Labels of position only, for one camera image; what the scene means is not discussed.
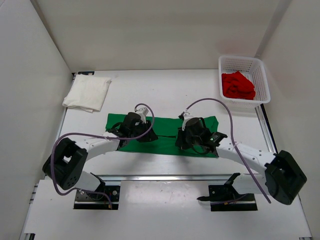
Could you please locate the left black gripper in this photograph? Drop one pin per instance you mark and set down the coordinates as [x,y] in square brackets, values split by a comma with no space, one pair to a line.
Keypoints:
[151,137]

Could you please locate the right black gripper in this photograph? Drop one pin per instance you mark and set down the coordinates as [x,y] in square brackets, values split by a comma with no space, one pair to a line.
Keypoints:
[181,143]

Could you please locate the green t shirt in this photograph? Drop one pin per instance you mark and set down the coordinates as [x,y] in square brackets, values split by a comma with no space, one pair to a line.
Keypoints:
[167,131]

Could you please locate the white t shirt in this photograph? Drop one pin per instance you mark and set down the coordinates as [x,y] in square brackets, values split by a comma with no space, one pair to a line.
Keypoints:
[88,93]

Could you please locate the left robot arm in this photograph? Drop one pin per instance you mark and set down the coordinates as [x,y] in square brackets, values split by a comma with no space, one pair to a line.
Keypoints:
[66,162]

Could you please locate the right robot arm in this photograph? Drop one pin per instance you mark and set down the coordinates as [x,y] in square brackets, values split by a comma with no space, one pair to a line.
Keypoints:
[279,175]

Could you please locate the red t shirt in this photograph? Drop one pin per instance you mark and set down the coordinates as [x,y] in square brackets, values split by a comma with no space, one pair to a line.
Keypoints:
[236,86]

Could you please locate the blue table label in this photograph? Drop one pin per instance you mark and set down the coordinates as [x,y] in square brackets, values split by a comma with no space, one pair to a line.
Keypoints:
[87,73]

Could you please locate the white plastic basket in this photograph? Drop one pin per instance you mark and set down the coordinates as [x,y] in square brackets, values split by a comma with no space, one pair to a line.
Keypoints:
[253,69]

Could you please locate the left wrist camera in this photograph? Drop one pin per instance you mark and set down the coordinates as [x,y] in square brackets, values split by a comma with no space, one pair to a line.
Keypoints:
[142,112]

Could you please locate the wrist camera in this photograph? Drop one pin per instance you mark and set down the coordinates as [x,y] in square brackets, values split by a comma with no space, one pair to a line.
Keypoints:
[142,112]
[185,117]

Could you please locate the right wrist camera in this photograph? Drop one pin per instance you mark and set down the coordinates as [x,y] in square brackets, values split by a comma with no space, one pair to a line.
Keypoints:
[185,117]

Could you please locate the aluminium front rail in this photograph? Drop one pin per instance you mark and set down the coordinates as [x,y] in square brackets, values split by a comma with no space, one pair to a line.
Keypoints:
[166,178]

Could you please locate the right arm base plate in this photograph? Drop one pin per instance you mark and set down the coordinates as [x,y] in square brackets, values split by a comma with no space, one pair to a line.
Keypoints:
[225,198]

